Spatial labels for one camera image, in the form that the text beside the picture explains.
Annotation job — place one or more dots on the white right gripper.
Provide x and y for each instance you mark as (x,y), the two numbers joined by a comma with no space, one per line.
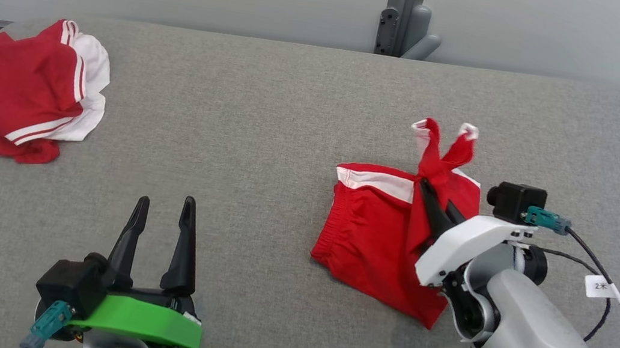
(463,247)

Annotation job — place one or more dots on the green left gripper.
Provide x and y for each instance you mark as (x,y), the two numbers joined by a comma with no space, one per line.
(144,320)

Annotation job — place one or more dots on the red shorts with white stripes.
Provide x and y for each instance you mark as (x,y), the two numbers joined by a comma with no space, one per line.
(374,231)

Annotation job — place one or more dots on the red shirt with white sleeves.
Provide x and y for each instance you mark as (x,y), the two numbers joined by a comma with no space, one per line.
(18,90)

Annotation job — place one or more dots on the grey fabric sofa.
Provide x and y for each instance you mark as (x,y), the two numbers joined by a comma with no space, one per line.
(259,191)

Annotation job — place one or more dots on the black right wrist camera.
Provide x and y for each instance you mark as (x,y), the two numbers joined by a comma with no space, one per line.
(515,202)

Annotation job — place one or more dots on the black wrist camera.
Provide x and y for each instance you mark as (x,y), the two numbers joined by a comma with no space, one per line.
(73,283)
(515,202)

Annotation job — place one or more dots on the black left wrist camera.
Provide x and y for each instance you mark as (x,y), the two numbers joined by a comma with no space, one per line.
(73,283)

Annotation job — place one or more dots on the teal right camera connector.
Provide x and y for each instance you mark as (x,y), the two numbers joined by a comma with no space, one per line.
(546,220)

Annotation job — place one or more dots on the teal camera connector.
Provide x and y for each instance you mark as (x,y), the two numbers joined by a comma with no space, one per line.
(45,328)
(546,220)

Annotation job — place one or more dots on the teal left camera connector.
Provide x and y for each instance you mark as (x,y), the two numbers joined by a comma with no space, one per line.
(45,328)

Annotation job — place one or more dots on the grey partition post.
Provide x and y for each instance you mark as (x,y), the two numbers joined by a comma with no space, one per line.
(405,11)

